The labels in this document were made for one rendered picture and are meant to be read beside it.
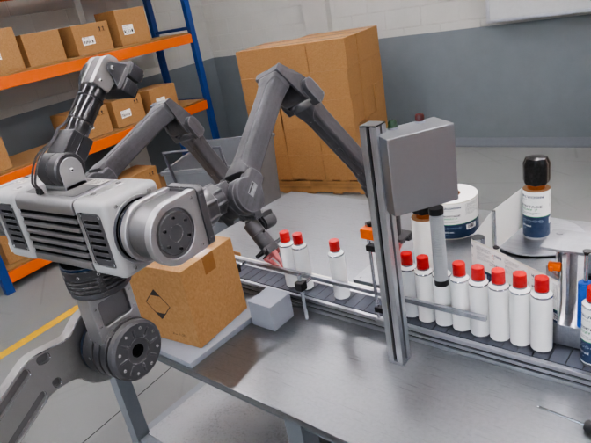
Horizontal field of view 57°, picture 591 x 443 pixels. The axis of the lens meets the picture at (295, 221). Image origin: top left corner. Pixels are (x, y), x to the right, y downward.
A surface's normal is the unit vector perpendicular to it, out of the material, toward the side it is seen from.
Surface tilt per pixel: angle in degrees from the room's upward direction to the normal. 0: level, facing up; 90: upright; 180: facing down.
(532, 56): 90
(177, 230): 90
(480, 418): 0
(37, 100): 90
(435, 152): 90
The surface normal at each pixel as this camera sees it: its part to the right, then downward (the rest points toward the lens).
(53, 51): 0.85, 0.06
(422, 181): 0.27, 0.33
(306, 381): -0.17, -0.91
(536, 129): -0.54, 0.41
